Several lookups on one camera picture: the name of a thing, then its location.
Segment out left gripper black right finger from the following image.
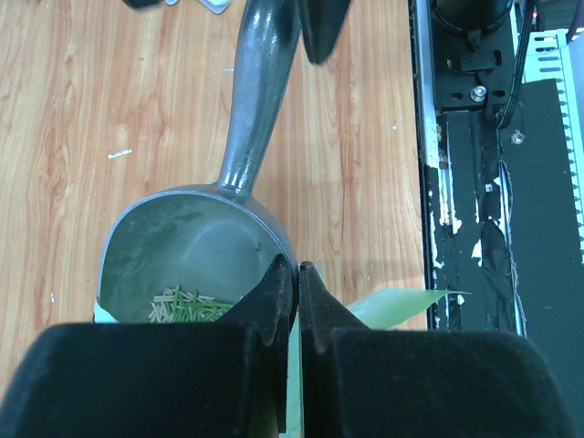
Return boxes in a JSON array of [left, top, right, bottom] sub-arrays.
[[298, 262, 576, 437]]

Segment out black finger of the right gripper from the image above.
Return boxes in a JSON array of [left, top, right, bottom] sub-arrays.
[[298, 0, 351, 64]]

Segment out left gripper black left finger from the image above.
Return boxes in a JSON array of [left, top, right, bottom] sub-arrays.
[[1, 255, 293, 437]]

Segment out green cat litter bag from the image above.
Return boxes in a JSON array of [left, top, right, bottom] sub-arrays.
[[109, 288, 444, 437]]

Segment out grey metal scoop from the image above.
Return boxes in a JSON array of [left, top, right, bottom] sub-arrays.
[[94, 1, 300, 323]]

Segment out green cat litter pellets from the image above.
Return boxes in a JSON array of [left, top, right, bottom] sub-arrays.
[[146, 286, 234, 323]]

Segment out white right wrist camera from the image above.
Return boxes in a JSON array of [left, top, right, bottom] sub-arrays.
[[164, 0, 231, 15]]

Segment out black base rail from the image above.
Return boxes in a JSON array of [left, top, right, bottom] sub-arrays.
[[412, 1, 583, 346]]

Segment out grey slotted cable duct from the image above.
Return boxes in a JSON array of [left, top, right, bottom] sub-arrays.
[[523, 28, 583, 250]]

